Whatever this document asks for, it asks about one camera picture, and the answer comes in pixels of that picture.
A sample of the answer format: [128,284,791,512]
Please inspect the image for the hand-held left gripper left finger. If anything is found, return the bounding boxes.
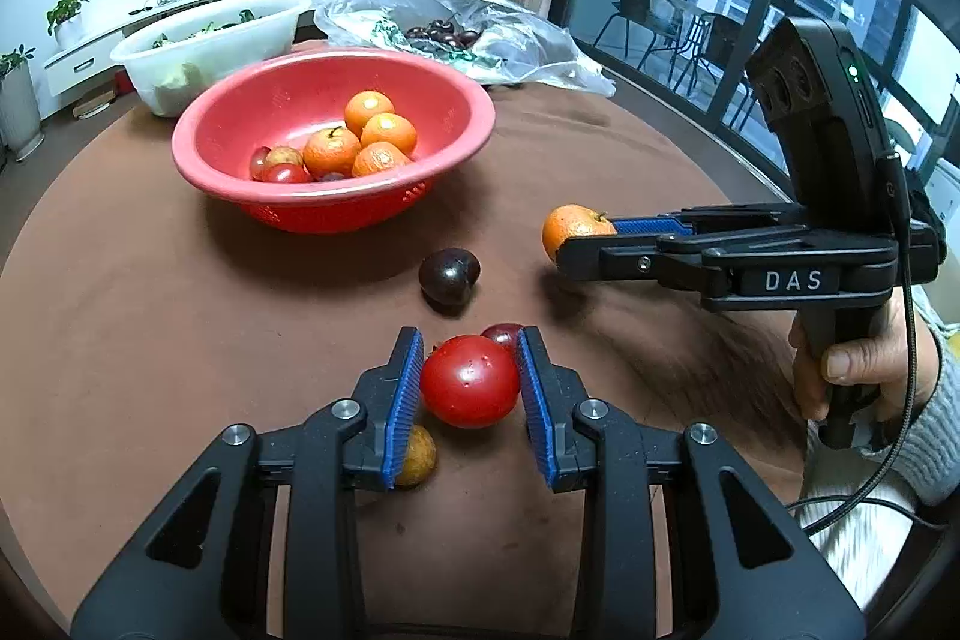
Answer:
[71,326,426,640]

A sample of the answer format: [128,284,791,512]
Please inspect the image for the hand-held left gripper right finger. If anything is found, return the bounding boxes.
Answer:
[516,325,867,640]

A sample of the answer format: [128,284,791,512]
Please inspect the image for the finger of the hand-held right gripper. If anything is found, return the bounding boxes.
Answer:
[615,203,807,236]
[555,225,897,304]

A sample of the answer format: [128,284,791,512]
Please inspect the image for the orange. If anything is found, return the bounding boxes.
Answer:
[303,126,362,179]
[345,90,396,135]
[542,203,617,265]
[351,141,413,178]
[360,113,419,157]

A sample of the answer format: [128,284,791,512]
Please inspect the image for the large red tomato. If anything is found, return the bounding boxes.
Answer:
[418,334,521,429]

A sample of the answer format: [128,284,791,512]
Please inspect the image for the red plastic bowl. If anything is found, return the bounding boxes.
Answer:
[171,47,497,235]

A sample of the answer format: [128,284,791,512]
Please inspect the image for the person's right forearm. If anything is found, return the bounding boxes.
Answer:
[795,317,960,615]

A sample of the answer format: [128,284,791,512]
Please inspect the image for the person's right hand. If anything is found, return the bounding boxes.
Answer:
[789,301,942,420]

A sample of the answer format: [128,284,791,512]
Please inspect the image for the small dark red fruit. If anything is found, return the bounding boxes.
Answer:
[480,323,526,356]

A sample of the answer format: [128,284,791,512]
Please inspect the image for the outdoor table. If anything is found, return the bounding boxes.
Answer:
[660,0,713,90]

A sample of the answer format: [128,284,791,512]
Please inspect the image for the clear plastic bag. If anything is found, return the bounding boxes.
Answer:
[313,0,617,97]

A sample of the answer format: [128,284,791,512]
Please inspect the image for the pile of dark cherries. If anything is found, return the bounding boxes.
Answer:
[403,14,481,52]

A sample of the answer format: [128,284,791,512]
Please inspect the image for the white plastic basin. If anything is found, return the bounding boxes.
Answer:
[110,0,313,118]

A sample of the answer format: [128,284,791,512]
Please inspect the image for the leafy green vegetables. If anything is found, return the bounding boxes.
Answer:
[152,8,256,49]

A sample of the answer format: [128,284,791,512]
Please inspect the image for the white television cabinet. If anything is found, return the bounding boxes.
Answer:
[43,0,361,94]

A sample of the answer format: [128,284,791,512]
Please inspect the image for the plant in tall white pot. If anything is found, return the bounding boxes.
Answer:
[0,44,46,161]

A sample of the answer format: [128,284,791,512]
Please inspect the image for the small plant in white pot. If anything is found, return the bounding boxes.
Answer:
[46,0,89,49]

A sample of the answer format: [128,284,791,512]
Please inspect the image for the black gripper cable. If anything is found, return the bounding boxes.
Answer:
[784,152,950,536]

